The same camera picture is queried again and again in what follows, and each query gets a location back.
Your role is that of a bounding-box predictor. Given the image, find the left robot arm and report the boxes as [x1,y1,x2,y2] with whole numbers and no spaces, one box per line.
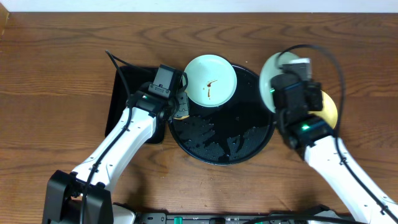
[42,65,188,223]

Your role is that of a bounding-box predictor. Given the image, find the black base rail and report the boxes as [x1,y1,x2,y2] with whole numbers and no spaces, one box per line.
[134,211,354,224]

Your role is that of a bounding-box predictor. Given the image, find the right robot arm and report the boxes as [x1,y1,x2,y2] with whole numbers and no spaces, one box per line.
[259,58,397,223]

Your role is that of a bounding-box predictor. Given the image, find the rectangular black tray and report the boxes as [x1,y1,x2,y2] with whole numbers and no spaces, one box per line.
[104,65,165,144]

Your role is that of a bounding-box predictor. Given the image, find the light blue plate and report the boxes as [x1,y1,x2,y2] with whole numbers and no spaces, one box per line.
[183,55,238,108]
[259,52,282,113]

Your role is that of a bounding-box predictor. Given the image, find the green yellow sponge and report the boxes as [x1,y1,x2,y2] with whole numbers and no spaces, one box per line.
[173,92,190,119]

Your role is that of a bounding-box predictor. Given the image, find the round black tray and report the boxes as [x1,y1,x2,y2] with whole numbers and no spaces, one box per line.
[169,64,275,166]

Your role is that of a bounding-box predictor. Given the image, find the yellow plate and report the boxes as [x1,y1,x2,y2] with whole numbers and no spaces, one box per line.
[308,91,338,129]

